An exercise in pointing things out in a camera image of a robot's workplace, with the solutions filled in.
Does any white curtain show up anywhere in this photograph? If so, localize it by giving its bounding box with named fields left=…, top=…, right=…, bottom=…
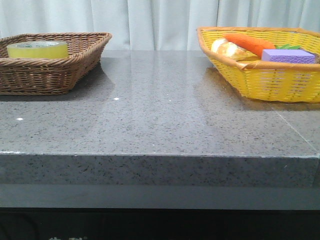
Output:
left=0, top=0, right=320, bottom=51

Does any brown object in basket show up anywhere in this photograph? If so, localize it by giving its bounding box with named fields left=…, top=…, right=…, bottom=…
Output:
left=314, top=53, right=320, bottom=64

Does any yellow packing tape roll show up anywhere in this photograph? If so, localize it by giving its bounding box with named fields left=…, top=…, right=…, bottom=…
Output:
left=6, top=40, right=69, bottom=59

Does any brown wicker basket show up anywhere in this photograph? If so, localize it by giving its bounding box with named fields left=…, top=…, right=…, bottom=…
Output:
left=0, top=32, right=112, bottom=96

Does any yellow woven basket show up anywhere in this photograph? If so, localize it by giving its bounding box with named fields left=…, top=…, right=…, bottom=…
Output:
left=197, top=26, right=320, bottom=103

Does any toy bread roll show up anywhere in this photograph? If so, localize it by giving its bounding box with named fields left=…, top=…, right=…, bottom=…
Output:
left=210, top=38, right=254, bottom=61

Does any orange toy carrot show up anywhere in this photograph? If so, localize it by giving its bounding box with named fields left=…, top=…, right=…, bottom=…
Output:
left=223, top=33, right=276, bottom=58

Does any purple sponge block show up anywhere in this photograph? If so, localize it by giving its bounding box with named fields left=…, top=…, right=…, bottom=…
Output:
left=261, top=49, right=316, bottom=64

